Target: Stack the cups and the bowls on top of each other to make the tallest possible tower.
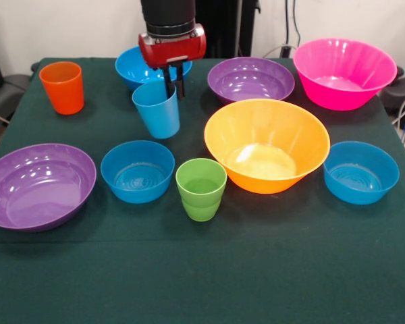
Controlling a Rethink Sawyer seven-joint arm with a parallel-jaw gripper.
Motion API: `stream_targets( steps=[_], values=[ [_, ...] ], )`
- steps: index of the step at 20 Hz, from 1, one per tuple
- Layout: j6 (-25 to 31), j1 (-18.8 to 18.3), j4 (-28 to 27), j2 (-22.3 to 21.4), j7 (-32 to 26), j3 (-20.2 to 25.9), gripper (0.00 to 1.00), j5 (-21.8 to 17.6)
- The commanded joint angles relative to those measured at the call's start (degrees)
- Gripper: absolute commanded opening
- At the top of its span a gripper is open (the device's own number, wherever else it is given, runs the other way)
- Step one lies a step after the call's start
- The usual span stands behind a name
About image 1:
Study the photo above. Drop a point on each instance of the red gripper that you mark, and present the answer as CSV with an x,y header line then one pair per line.
x,y
172,50

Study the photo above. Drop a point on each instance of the light blue plastic cup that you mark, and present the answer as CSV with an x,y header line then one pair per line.
x,y
158,114

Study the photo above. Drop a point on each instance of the shallow blue plastic bowl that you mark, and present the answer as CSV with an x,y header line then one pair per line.
x,y
138,175
361,175

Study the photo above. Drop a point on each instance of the deep blue plastic bowl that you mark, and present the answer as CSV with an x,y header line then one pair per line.
x,y
131,69

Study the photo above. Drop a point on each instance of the purple plastic bowl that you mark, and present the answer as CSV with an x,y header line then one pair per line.
x,y
37,189
249,81

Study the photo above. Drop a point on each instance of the orange plastic bowl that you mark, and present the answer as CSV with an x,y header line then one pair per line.
x,y
266,141

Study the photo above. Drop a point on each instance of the green plastic cup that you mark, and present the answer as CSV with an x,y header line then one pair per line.
x,y
200,192

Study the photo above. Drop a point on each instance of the orange plastic cup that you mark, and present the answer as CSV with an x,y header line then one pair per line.
x,y
62,91

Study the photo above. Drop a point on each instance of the black power plug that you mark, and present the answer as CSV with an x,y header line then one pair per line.
x,y
285,51

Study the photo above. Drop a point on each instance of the pink plastic bowl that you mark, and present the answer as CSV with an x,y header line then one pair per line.
x,y
341,81

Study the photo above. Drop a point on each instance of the dark green tablecloth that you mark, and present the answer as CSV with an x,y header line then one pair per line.
x,y
202,270

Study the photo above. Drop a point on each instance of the black rounded equipment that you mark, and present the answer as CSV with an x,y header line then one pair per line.
x,y
403,91

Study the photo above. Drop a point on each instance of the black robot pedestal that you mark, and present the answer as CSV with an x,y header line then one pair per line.
x,y
229,27

